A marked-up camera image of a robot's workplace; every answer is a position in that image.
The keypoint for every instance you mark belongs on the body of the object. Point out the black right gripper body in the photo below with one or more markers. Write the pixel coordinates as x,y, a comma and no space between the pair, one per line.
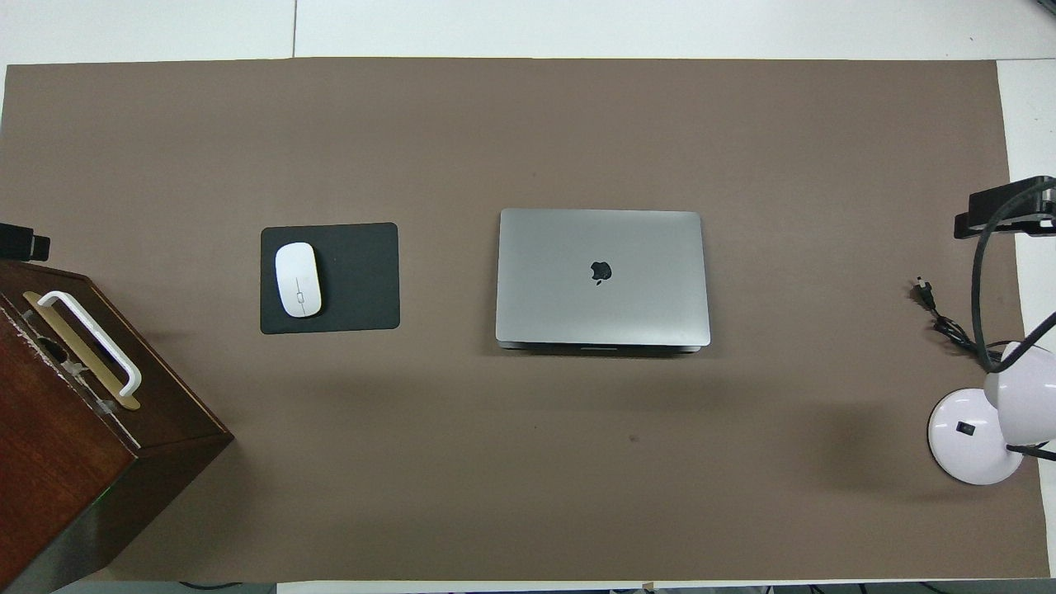
1019,228

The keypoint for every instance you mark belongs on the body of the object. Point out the white computer mouse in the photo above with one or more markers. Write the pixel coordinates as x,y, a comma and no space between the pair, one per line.
297,280

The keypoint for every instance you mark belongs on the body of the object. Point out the black mouse pad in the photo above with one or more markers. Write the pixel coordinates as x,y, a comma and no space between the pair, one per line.
363,280

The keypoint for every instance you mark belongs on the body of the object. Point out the brown table mat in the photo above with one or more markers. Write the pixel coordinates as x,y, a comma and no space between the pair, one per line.
577,462

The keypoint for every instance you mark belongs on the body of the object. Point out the dark brown wooden box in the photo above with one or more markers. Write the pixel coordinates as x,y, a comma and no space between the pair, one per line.
58,445

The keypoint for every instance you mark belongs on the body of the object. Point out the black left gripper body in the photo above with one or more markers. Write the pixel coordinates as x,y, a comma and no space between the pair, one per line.
16,242

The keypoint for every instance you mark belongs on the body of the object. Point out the white desk lamp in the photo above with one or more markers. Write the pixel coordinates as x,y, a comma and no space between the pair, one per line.
961,445

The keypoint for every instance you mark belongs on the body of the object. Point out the silver grey laptop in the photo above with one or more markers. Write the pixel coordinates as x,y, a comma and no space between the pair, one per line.
643,313

